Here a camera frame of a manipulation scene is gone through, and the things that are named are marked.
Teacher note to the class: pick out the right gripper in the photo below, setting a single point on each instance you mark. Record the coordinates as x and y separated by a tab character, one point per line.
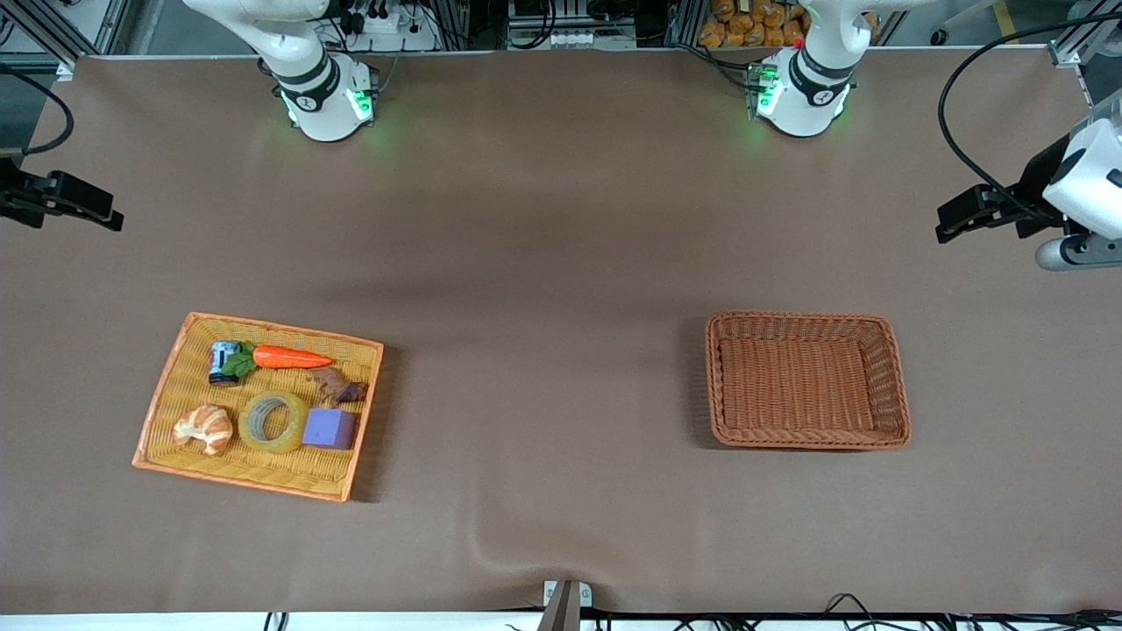
19	198

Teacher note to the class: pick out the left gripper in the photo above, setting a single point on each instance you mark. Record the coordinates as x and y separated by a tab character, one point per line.
1031	198

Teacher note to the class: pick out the clear tape roll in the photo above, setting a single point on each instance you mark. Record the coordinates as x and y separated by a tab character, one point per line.
294	436

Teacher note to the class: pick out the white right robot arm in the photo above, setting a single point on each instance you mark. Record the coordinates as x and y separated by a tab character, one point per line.
320	96

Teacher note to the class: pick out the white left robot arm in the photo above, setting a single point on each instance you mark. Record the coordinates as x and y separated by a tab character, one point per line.
802	96

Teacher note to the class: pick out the small blue white can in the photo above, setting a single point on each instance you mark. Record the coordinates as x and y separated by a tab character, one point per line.
219	361

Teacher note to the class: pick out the brown wicker basket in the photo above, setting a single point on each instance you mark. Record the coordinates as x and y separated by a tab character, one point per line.
802	386

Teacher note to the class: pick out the toy croissant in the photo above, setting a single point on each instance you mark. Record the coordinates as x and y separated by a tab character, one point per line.
203	428

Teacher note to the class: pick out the orange toy carrot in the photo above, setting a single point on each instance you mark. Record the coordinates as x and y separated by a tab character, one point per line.
289	358

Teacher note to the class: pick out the bag of orange snacks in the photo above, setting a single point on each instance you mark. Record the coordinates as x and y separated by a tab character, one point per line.
745	22

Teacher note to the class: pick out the brown toy lion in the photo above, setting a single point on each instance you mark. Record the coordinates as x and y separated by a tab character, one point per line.
337	386

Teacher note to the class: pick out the yellow wicker basket orange rim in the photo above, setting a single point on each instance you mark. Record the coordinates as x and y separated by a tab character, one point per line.
263	473

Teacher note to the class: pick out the purple cube block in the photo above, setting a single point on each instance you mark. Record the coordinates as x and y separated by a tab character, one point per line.
330	429

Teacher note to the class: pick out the white power strip with plugs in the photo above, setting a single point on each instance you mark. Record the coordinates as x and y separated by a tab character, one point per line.
390	26

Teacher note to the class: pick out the brown table cloth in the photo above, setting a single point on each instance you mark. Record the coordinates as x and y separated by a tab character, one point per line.
561	219

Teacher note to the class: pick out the aluminium frame profile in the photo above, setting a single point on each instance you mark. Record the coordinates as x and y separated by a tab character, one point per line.
61	31

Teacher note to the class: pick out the aluminium corner bracket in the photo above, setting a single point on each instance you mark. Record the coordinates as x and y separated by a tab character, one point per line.
1071	51

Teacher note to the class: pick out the metal mounting bracket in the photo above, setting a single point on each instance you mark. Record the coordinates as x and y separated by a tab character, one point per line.
565	605

